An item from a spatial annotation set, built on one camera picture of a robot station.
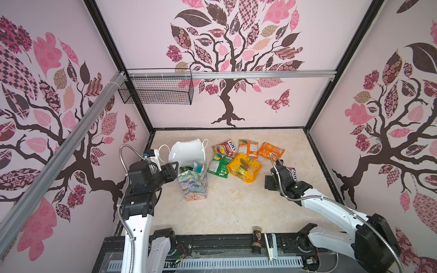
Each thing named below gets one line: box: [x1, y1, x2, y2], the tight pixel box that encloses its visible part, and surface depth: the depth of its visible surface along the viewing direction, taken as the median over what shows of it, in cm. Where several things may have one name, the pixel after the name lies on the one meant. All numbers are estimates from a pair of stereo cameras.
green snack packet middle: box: [207, 155, 234, 179], surface depth 99 cm
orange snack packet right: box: [257, 141, 286, 160], surface depth 109 cm
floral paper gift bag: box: [167, 138, 209, 201], surface depth 81 cm
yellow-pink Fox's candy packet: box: [211, 139, 237, 157], surface depth 108 cm
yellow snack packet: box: [226, 152, 263, 183], surface depth 96 cm
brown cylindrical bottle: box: [251, 225, 262, 255], surface depth 74 cm
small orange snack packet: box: [237, 139, 259, 159], surface depth 108 cm
